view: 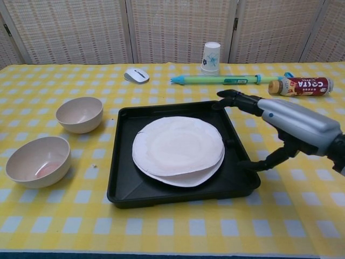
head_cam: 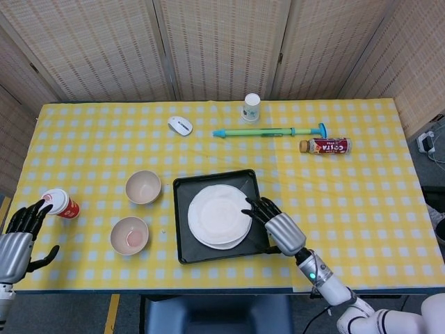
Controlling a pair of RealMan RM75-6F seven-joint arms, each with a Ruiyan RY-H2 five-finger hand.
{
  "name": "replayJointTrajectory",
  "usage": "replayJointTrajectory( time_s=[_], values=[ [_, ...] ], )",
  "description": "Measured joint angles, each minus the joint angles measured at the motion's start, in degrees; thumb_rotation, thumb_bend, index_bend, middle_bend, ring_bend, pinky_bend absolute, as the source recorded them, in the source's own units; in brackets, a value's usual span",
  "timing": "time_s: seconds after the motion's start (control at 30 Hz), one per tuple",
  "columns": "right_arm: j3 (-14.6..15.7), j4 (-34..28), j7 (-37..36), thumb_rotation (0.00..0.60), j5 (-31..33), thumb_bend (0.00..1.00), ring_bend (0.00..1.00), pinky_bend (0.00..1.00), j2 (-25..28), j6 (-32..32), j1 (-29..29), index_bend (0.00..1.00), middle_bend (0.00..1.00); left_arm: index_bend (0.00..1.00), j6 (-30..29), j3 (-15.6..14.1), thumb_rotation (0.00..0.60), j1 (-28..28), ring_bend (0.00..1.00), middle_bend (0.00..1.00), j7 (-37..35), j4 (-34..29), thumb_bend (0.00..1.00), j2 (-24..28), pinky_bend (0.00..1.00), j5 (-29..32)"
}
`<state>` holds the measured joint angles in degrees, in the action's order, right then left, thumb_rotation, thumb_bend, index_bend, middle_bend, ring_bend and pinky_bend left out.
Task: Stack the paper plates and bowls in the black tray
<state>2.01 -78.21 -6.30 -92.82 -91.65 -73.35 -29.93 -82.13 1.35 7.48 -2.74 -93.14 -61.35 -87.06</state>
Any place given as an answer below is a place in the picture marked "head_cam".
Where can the red paper cup white lid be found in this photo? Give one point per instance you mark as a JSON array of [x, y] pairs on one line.
[[67, 208]]

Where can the white paper cup blue flower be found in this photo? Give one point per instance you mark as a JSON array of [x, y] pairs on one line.
[[251, 109]]

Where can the woven folding screen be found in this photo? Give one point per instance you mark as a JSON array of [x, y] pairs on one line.
[[222, 45]]

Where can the white paper plate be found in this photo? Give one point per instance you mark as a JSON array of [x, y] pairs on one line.
[[217, 215]]

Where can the black square plastic tray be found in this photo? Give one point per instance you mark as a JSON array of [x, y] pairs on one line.
[[184, 243]]

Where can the plain beige bowl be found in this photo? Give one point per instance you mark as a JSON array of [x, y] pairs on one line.
[[143, 187]]

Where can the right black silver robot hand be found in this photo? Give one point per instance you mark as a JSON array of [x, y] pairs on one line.
[[285, 233]]

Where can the beige bowl with pink stain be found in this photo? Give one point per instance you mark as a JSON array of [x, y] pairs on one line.
[[129, 236]]

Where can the Costa coffee bottle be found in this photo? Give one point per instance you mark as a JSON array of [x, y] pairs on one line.
[[328, 146]]

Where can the green blue hand pump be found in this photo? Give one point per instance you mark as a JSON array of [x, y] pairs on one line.
[[250, 133]]

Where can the white power adapter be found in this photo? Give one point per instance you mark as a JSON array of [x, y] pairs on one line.
[[426, 142]]

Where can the yellow white checkered tablecloth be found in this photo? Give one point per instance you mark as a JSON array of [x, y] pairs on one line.
[[87, 149]]

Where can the white computer mouse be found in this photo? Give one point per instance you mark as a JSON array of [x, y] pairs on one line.
[[180, 126]]

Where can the white paper plate cracked rim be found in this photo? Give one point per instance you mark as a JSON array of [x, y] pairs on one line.
[[226, 247]]

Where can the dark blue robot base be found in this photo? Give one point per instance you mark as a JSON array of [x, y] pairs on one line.
[[215, 315]]

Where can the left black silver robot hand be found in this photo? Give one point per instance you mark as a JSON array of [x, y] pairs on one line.
[[14, 254]]

